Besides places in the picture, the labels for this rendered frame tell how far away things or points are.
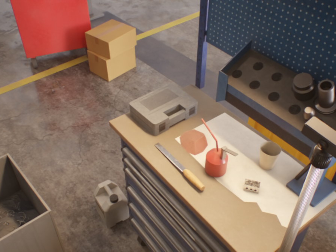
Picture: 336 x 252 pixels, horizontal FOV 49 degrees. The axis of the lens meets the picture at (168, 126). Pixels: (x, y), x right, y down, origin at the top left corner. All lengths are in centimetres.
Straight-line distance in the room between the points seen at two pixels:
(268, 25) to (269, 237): 77
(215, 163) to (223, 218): 21
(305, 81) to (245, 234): 55
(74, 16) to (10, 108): 108
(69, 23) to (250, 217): 294
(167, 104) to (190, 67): 219
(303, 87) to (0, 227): 172
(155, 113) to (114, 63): 205
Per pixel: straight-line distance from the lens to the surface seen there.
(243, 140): 163
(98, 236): 245
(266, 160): 147
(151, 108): 165
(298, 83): 130
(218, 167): 141
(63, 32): 388
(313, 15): 134
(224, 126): 168
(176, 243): 171
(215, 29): 169
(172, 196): 151
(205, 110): 176
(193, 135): 158
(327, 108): 130
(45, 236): 204
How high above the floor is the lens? 205
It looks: 41 degrees down
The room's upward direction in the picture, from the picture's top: straight up
